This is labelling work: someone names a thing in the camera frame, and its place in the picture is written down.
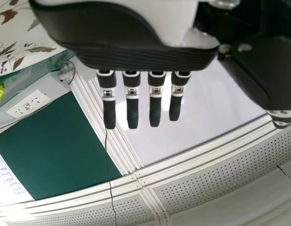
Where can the white socket strip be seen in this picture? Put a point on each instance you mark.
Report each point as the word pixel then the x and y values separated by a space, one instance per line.
pixel 30 103

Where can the white plate brown leaf pattern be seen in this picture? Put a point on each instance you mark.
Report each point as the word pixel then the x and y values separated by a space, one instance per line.
pixel 16 35

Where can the perforated white panel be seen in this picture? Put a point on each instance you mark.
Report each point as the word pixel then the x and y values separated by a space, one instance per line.
pixel 206 186

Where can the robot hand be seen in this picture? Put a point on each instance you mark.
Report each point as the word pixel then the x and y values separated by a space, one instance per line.
pixel 126 35

